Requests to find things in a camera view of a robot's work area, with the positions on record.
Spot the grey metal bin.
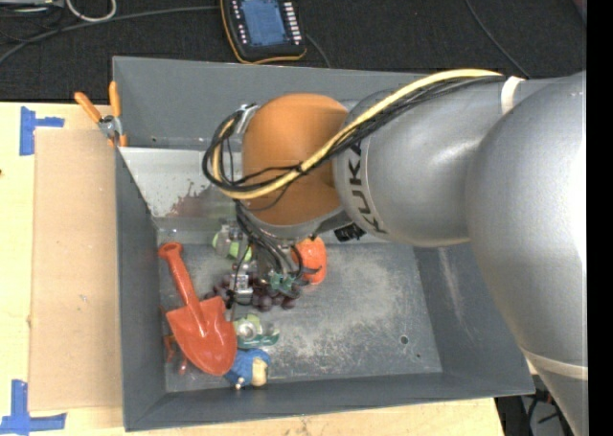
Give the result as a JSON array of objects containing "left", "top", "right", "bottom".
[{"left": 111, "top": 56, "right": 536, "bottom": 433}]

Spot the orange toy pumpkin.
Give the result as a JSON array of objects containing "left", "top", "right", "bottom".
[{"left": 290, "top": 236, "right": 329, "bottom": 287}]

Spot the green and white round toy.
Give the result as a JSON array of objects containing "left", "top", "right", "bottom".
[{"left": 232, "top": 313, "right": 281, "bottom": 350}]

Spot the green and grey toy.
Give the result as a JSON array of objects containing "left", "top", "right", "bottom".
[{"left": 212, "top": 226, "right": 254, "bottom": 263}]

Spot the purple toy grape bunch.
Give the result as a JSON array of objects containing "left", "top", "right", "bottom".
[{"left": 204, "top": 272, "right": 304, "bottom": 313}]

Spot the blue toy figure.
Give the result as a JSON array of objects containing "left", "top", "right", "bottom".
[{"left": 223, "top": 348, "right": 272, "bottom": 391}]

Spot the brown cardboard board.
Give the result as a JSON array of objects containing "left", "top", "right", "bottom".
[{"left": 27, "top": 128, "right": 125, "bottom": 414}]

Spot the red toy shovel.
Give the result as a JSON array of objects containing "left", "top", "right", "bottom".
[{"left": 158, "top": 241, "right": 239, "bottom": 377}]

